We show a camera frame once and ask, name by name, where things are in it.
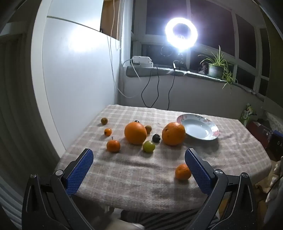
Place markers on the white cabinet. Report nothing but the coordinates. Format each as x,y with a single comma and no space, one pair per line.
77,77

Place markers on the small figurine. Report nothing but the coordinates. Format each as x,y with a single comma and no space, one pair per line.
203,67

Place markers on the dark box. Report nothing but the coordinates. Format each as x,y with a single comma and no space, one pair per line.
276,143

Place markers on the plaid beige blanket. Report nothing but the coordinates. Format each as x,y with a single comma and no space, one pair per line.
137,177

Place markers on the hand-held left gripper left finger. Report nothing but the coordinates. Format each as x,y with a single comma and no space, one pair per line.
80,170

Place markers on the white power strip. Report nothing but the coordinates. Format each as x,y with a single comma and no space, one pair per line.
142,60

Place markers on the red box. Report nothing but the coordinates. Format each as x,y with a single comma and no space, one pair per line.
256,130

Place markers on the black tripod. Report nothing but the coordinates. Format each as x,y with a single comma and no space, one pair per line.
181,59

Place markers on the window with white frame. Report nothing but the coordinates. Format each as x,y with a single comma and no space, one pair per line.
138,44

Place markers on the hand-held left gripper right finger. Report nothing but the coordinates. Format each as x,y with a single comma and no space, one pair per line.
197,170

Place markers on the floral rimmed white plate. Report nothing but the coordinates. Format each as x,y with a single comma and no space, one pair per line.
196,129

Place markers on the brown longan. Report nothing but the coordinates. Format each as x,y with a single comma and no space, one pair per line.
148,129
104,121

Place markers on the tangerine with stem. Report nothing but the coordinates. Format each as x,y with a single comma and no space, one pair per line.
113,146

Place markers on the pale cloth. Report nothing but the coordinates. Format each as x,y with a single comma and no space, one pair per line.
276,177

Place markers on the green plum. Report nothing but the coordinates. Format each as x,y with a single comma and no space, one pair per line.
148,146

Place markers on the large bumpy orange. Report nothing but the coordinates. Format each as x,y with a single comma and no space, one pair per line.
173,133

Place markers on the white radiator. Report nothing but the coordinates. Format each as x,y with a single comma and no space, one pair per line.
8,210

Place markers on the potted spider plant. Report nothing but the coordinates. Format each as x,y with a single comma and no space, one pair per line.
215,70

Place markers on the large smooth orange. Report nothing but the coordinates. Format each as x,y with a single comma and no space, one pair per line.
135,133

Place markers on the tiny orange kumquat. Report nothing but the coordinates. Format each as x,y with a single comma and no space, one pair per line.
108,132

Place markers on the green printed bag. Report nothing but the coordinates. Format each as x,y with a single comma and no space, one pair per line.
247,114

